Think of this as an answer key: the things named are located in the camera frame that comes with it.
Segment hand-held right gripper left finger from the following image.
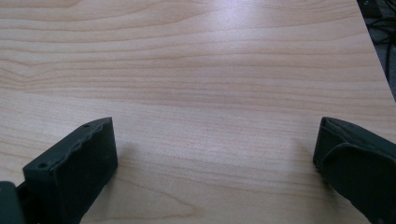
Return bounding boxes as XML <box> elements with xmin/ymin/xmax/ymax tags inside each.
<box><xmin>17</xmin><ymin>117</ymin><xmax>119</xmax><ymax>224</ymax></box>

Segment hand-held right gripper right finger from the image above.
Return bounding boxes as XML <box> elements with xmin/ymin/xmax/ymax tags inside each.
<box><xmin>312</xmin><ymin>117</ymin><xmax>396</xmax><ymax>224</ymax></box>

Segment black cables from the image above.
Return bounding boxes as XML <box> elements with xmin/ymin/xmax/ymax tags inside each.
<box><xmin>358</xmin><ymin>0</ymin><xmax>396</xmax><ymax>101</ymax></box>

